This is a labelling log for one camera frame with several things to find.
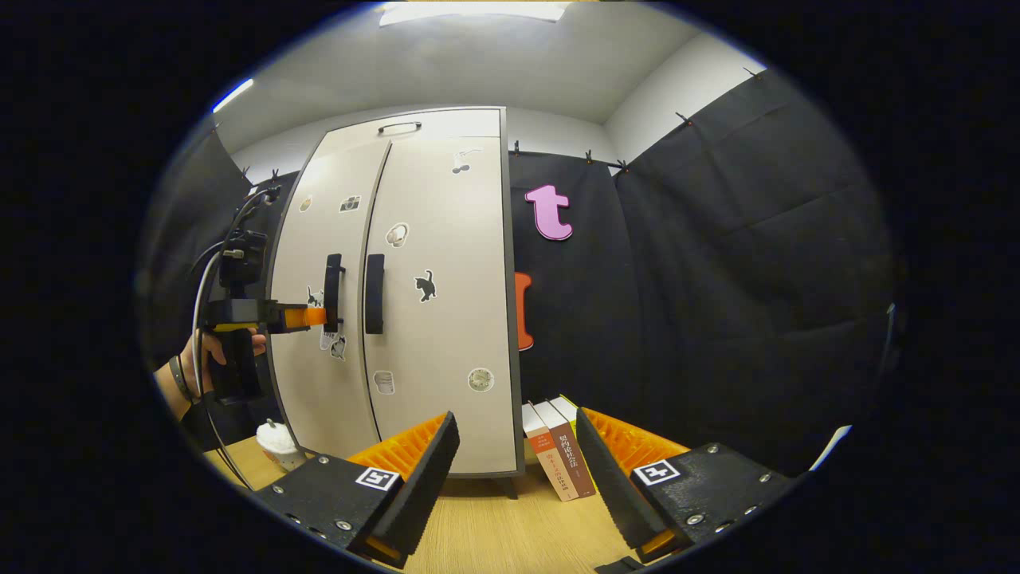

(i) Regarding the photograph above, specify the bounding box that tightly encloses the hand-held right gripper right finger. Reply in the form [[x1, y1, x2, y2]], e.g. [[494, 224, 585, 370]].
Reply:
[[575, 407, 798, 563]]

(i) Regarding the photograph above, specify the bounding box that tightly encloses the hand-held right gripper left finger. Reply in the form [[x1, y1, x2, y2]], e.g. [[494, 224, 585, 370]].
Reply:
[[253, 411, 461, 568]]

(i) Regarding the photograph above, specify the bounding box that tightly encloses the white shoe cabinet door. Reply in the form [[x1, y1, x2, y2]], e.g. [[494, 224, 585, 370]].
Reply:
[[363, 136, 519, 477], [269, 142, 393, 459]]

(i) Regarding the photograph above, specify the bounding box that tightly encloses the white shoe cabinet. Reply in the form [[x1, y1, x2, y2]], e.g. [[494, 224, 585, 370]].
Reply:
[[265, 106, 527, 499]]

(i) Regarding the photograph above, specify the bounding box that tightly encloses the white cabinet drawer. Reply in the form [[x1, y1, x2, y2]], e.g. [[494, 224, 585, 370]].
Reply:
[[319, 108, 504, 148]]

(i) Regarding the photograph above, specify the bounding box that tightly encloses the brown book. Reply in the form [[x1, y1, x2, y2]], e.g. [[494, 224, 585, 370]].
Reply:
[[534, 399, 597, 499]]

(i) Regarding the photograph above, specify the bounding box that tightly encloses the black wristband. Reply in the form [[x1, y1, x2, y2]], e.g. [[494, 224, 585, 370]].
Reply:
[[169, 355, 196, 403]]

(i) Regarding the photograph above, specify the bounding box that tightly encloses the white plush toy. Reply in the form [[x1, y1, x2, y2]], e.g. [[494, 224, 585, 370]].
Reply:
[[255, 419, 308, 473]]

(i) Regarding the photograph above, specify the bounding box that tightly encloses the black backdrop cloth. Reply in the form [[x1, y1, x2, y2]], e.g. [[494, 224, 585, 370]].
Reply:
[[139, 68, 897, 479]]

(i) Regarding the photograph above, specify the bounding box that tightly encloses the ceiling light panel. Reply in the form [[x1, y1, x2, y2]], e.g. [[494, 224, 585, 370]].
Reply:
[[379, 0, 573, 25]]

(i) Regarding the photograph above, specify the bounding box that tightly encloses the left hand-held gripper cable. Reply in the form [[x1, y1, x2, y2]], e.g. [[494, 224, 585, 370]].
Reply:
[[190, 187, 280, 491]]

